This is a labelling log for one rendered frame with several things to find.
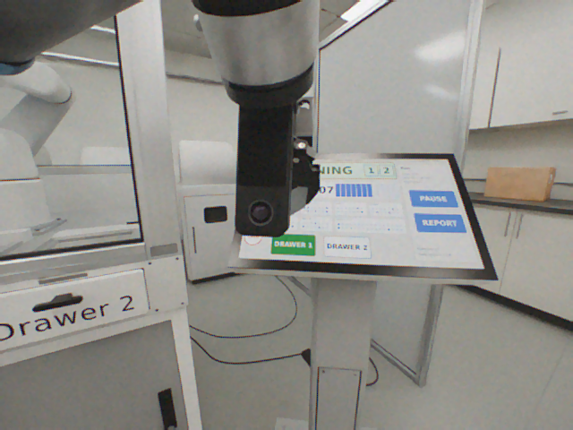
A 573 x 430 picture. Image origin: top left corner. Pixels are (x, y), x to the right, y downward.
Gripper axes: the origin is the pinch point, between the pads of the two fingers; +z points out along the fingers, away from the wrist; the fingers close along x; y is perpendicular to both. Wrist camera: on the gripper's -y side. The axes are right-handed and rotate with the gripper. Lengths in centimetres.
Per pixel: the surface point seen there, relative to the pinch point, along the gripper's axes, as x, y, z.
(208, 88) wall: 160, 304, 165
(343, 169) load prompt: -11.1, 20.5, 14.7
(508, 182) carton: -177, 112, 142
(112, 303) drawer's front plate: 40.5, -13.5, 19.5
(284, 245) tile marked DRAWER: 2.0, 0.1, 14.7
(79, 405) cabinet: 52, -37, 33
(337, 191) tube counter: -9.4, 14.2, 14.7
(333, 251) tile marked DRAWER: -8.2, -0.6, 14.7
